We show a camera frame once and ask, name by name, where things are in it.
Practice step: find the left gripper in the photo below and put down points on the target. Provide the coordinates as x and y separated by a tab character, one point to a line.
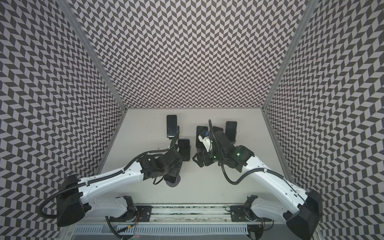
177	169

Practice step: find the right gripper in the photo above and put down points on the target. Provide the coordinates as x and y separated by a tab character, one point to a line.
204	155

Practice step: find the grey round-base phone stand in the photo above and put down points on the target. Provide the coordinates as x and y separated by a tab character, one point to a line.
174	182

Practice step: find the black phone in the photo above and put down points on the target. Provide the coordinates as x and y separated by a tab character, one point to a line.
185	149
199	130
215	129
231	130
172	121

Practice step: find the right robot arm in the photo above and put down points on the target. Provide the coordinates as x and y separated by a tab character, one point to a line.
300	210

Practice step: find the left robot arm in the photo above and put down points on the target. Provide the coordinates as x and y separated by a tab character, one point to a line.
83	197

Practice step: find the black rectangular phone stand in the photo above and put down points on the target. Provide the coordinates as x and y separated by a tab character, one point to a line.
172	131

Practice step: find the white ribbed vent strip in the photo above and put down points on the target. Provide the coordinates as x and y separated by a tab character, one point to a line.
164	230

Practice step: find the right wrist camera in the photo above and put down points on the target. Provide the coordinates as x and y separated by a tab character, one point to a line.
206	141

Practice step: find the aluminium front rail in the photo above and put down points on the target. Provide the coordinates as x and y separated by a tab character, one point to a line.
176	214

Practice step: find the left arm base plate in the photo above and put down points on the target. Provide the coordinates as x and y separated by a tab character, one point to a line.
141	214

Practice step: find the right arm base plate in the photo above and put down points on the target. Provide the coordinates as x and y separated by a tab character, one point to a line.
240	214

